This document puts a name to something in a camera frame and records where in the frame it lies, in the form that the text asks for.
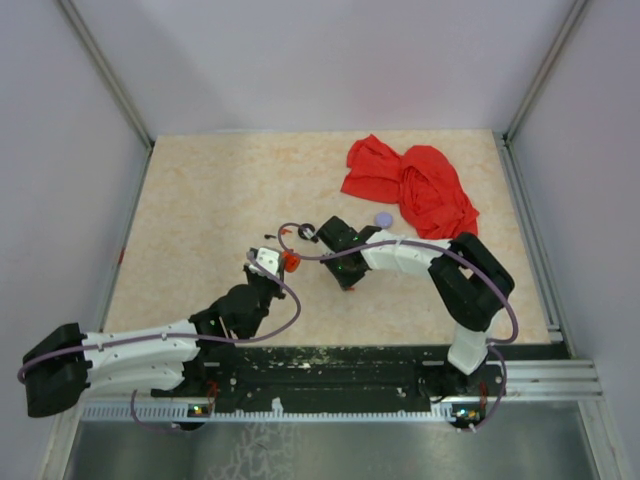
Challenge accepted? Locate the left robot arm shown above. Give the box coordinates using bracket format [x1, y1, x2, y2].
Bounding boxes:
[18, 265, 292, 418]

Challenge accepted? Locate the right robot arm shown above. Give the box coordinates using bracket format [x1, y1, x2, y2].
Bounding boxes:
[306, 216, 519, 396]

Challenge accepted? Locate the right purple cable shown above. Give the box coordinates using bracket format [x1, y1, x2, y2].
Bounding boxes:
[277, 222, 520, 434]

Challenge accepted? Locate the red crumpled cloth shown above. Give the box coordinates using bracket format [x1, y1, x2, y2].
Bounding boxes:
[341, 134, 479, 240]

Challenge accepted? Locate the purple earbud charging case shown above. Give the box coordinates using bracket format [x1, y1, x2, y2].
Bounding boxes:
[374, 212, 394, 229]

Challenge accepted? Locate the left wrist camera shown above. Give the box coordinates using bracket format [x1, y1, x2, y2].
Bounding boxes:
[247, 247, 283, 277]

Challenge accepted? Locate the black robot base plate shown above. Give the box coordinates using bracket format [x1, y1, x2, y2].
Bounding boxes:
[152, 346, 504, 414]

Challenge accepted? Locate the white slotted cable duct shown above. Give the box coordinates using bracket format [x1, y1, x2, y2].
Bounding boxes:
[80, 399, 486, 422]

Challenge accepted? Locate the red round charging case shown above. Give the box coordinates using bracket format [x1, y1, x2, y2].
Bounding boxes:
[282, 251, 301, 273]

